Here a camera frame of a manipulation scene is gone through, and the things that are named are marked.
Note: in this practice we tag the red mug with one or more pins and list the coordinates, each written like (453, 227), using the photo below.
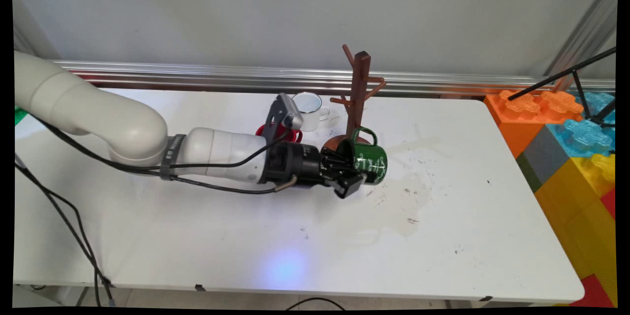
(295, 135)

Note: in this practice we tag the orange toy block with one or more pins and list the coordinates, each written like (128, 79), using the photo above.
(512, 118)

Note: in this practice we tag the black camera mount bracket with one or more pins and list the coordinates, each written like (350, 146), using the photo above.
(270, 125)

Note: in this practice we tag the large yellow toy block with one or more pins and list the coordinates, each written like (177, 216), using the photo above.
(576, 221)

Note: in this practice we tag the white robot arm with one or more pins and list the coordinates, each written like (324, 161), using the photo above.
(123, 128)

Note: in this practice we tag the black tripod stand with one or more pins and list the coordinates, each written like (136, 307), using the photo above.
(581, 91)

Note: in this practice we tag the green toy block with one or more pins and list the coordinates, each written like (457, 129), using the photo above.
(527, 172)

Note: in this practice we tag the aluminium rail along wall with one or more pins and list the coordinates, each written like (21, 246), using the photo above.
(197, 75)

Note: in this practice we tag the green enamel mug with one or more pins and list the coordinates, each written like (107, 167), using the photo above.
(374, 162)

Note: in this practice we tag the brown wooden mug tree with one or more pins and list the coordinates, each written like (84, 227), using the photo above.
(361, 83)

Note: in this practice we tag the translucent blue toy block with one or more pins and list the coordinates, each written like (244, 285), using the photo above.
(583, 135)

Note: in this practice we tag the red toy block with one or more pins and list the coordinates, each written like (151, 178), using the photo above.
(593, 293)

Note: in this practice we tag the grey toy block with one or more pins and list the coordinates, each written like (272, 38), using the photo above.
(544, 155)

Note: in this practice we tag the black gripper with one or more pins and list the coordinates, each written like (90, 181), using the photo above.
(300, 165)

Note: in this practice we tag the white enamel mug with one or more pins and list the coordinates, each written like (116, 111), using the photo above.
(307, 110)

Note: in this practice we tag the aluminium upright post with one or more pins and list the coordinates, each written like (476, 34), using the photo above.
(585, 29)

